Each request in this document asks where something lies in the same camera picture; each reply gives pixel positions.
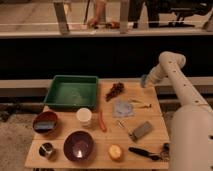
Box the blue plastic cup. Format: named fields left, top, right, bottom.
left=140, top=74, right=148, bottom=88

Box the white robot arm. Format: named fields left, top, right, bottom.
left=144, top=51, right=213, bottom=171

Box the white plastic cup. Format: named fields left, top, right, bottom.
left=76, top=108, right=92, bottom=127

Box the small metal cup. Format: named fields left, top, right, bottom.
left=39, top=142, right=56, bottom=159

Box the bunch of dark grapes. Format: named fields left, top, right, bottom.
left=105, top=82, right=124, bottom=101

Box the blue cloth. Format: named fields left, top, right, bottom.
left=113, top=100, right=134, bottom=118

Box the green plastic tray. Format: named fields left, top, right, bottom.
left=44, top=75, right=98, bottom=110

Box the metal fork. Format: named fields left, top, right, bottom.
left=117, top=120, right=131, bottom=136

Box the wooden table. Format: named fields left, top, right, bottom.
left=25, top=81, right=169, bottom=170

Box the grey block sponge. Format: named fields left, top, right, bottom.
left=132, top=121, right=153, bottom=142

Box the purple bowl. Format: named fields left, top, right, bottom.
left=63, top=131, right=94, bottom=162

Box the brown bowl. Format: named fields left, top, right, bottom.
left=33, top=111, right=58, bottom=134

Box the blue sponge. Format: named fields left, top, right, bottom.
left=34, top=122, right=55, bottom=130

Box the black binder clip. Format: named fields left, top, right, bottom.
left=161, top=143, right=170, bottom=160

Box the black handled brush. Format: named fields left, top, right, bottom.
left=128, top=147, right=161, bottom=161

